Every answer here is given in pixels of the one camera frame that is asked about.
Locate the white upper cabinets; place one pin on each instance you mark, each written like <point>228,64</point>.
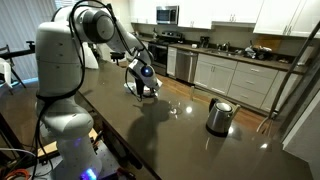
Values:
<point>276,15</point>

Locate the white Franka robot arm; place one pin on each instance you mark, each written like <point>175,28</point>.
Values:
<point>56,60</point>

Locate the black coffee maker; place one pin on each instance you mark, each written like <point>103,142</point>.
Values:
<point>204,41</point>

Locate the wooden cutting board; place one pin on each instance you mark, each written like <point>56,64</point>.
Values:
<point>268,41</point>

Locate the stainless steel microwave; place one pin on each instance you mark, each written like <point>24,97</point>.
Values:
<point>166,15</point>

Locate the clear glass cup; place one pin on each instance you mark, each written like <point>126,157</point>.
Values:
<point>175,108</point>

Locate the black camera tripod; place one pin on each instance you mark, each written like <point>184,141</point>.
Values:
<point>30,46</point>

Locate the white lower cabinets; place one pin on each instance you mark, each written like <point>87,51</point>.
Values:
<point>216,76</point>

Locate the white cabinets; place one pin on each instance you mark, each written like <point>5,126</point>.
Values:
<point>216,76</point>
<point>276,15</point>

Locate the black stove range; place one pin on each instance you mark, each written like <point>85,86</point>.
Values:
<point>160,56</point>

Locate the stainless steel kettle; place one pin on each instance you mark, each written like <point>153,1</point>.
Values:
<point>218,116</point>

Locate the white window blinds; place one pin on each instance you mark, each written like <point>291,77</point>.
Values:
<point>61,3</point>

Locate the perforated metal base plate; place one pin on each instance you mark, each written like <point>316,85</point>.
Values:
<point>110,163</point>

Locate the stainless steel dishwasher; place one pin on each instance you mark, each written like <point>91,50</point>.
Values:
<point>186,65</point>

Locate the white chair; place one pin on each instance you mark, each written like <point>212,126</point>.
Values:
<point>4,70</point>

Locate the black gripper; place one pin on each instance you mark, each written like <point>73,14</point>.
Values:
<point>140,86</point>

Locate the metal sink faucet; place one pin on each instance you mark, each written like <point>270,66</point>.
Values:
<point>226,46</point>

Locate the pile of dishes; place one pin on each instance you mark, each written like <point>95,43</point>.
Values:
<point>258,51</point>

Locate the grey vertical blinds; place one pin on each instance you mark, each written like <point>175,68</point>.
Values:
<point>20,33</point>

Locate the grey metal pole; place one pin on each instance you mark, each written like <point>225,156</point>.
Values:
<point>293,70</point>

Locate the small white container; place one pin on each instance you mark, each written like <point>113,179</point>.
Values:
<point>194,46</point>

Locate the white bowl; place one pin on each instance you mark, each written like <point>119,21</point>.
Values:
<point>151,93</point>

